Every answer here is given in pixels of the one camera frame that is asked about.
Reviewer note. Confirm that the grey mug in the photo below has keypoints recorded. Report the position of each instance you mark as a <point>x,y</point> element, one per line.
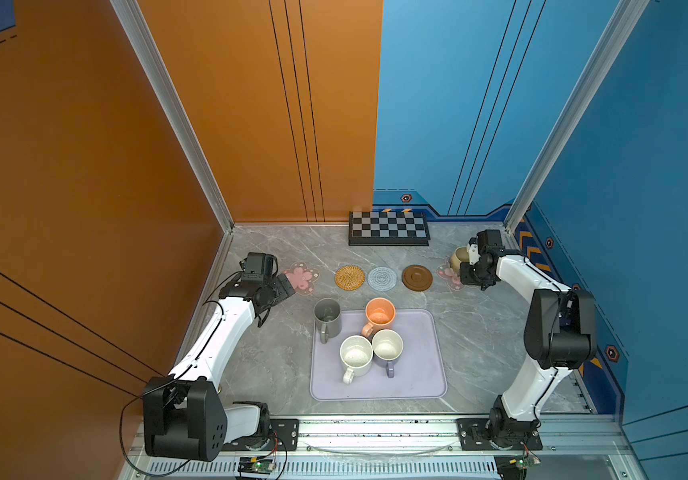
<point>327,314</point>

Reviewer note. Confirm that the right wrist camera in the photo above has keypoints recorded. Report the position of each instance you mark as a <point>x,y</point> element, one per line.
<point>473,250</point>

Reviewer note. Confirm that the circuit board right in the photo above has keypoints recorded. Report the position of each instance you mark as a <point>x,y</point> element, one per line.
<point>515,468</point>

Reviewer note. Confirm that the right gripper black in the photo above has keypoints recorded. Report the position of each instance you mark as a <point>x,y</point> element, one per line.
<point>465,277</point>

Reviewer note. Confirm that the brown wooden round coaster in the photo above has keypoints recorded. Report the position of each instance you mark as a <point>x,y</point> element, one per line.
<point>417,278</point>

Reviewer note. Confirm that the grey woven round coaster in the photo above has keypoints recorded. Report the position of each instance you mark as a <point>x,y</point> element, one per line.
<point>382,279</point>

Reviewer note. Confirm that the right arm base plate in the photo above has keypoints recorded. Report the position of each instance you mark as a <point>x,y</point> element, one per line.
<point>477,434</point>

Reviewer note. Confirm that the orange mug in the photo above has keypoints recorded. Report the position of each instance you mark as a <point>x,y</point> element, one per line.
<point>380,314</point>

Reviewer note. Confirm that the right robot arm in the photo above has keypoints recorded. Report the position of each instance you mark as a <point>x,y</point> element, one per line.
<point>559,336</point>

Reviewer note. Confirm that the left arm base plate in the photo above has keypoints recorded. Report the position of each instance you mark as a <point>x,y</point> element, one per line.
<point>283,433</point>

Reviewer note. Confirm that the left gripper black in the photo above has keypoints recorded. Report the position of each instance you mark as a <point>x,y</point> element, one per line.
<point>281,287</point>

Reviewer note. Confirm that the yellow rattan round coaster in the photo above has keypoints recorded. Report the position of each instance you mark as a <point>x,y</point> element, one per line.
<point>349,278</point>

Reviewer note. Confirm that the pink flower coaster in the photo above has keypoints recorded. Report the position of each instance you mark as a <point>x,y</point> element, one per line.
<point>450,277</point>
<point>302,278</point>

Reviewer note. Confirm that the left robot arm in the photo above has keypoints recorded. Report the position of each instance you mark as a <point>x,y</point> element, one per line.
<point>183,415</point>

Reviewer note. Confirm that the green circuit board left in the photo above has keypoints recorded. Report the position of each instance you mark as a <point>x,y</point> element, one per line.
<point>255,466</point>

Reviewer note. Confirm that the lavender silicone tray mat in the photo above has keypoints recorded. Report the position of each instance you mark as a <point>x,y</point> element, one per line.
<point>419,369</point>

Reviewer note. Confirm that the aluminium front rail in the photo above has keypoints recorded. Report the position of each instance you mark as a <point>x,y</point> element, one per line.
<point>421,446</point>

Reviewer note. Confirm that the yellow mug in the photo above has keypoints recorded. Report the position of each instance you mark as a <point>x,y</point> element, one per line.
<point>458,257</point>

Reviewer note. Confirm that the lavender mug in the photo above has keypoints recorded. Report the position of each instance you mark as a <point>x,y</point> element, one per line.
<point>388,346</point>

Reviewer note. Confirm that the white mug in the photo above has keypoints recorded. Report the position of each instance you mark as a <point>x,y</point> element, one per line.
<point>356,354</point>

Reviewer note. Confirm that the black white chessboard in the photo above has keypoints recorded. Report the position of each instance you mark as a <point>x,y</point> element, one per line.
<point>388,228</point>

